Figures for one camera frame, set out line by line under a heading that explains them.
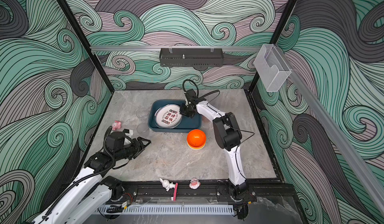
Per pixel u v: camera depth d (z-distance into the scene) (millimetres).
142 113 1033
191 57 941
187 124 967
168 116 1006
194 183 733
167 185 729
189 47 944
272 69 783
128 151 648
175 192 698
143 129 949
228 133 558
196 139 846
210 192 746
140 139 709
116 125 954
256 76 1111
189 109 733
